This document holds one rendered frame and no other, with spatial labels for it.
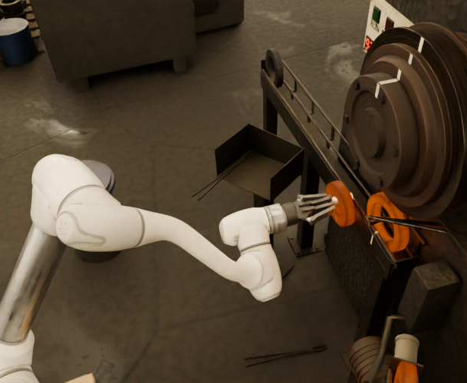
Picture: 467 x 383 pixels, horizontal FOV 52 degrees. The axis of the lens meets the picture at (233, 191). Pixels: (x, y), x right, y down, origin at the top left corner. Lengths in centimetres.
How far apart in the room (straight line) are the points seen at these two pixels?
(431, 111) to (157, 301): 153
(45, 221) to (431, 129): 90
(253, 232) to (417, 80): 67
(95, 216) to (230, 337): 116
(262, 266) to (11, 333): 71
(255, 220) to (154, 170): 143
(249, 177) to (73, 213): 91
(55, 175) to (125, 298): 117
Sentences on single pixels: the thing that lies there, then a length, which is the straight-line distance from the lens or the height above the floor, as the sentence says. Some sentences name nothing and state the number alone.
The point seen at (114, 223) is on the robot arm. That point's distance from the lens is 110.
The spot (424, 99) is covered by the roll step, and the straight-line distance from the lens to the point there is 110.
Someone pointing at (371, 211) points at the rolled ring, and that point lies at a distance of 154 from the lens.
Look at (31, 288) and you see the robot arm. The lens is 137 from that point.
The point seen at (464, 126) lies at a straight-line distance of 106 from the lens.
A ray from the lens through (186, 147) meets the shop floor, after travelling 296.
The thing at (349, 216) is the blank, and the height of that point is 71.
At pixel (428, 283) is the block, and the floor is 80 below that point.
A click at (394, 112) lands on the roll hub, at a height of 123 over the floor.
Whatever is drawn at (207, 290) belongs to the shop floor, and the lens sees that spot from 223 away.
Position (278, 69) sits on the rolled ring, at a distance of 224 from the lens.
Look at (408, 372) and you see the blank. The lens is 122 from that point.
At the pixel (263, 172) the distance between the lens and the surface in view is 185.
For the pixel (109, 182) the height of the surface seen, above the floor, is 43.
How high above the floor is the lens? 184
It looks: 45 degrees down
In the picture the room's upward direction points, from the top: 4 degrees counter-clockwise
